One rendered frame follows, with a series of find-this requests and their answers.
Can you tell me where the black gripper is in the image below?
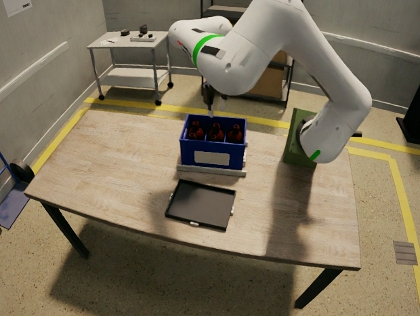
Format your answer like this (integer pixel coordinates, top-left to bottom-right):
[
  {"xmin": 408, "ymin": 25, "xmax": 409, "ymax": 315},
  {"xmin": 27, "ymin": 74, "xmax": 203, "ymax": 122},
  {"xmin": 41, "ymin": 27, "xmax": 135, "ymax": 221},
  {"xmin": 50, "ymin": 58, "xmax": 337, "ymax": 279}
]
[{"xmin": 202, "ymin": 81, "xmax": 229, "ymax": 118}]

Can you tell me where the blue plastic crate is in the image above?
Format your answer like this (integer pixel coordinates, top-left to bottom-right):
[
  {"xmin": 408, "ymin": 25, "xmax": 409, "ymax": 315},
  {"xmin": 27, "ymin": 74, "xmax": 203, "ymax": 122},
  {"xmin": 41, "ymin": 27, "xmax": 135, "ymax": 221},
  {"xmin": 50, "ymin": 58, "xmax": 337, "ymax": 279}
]
[{"xmin": 180, "ymin": 114, "xmax": 247, "ymax": 170}]

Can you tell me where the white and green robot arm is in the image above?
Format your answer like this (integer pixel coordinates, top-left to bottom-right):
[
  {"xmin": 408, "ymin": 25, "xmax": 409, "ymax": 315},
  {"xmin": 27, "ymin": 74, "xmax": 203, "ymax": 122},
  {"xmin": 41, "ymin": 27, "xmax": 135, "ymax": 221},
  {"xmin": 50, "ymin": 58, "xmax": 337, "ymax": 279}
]
[{"xmin": 168, "ymin": 0, "xmax": 372, "ymax": 164}]

